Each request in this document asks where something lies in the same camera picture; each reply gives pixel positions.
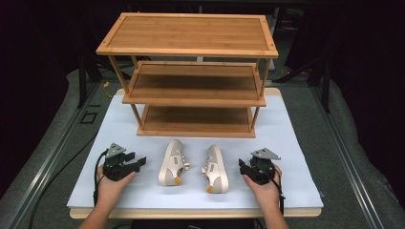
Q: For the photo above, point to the person's left hand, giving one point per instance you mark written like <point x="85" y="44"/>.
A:
<point x="111" y="191"/>

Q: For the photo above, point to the small yellow floor object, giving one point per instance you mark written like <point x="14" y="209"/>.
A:
<point x="106" y="86"/>

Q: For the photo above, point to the person's right hand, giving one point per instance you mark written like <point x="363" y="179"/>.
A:
<point x="266" y="194"/>

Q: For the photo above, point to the beige sneaker with orange heel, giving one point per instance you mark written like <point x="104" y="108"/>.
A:
<point x="218" y="171"/>
<point x="172" y="165"/>

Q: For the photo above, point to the grey metal floor rail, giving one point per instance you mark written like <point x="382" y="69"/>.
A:
<point x="347" y="159"/>
<point x="41" y="171"/>

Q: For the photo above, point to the black metal stand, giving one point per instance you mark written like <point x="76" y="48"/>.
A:
<point x="82" y="86"/>

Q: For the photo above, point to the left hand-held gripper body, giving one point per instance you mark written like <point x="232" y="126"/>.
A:
<point x="115" y="168"/>

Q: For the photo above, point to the three-tier wooden shoe rack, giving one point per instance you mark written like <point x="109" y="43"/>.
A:
<point x="191" y="33"/>

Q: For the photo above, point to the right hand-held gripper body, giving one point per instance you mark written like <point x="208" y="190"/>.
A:
<point x="261" y="171"/>

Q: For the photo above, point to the white table mat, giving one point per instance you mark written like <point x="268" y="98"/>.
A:
<point x="191" y="197"/>

